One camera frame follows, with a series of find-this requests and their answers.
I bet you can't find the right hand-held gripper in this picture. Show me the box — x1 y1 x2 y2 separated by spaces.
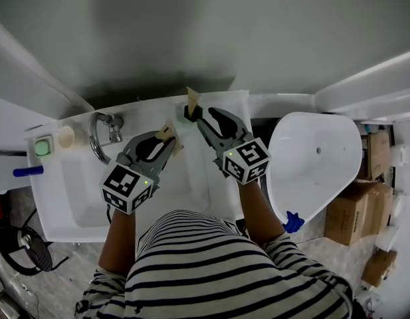
196 108 272 186

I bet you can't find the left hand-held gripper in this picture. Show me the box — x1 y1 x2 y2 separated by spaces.
101 131 177 216

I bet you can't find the green cup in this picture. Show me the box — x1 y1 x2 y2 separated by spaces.
175 104 205 130

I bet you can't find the beige cup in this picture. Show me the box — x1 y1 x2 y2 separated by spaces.
56 125 76 150

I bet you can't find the person's right forearm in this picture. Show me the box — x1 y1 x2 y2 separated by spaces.
237 179 290 249

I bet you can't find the person's left forearm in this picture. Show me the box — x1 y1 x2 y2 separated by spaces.
97 207 138 276

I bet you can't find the chrome faucet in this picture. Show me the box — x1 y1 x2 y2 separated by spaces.
88 111 124 166

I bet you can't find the white freestanding basin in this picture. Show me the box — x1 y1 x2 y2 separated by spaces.
265 111 363 227

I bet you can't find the blue bottle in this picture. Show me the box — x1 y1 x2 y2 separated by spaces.
12 165 45 179

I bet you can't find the striped long-sleeve shirt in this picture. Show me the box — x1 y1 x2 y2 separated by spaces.
74 209 356 319

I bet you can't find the black round stool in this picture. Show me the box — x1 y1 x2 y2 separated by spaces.
0 225 70 277

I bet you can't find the white low cabinet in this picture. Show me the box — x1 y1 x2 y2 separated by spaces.
0 151 35 194

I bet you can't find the white stepped panel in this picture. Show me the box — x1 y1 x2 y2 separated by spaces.
315 48 410 123

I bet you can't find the large cardboard box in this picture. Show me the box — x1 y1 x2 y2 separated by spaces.
324 182 393 247

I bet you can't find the flat cardboard box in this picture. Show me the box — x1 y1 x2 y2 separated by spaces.
365 131 392 181

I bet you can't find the white paper roll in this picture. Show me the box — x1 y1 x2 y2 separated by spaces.
390 144 410 167

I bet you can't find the small cardboard box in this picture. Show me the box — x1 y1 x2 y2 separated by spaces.
360 249 399 289

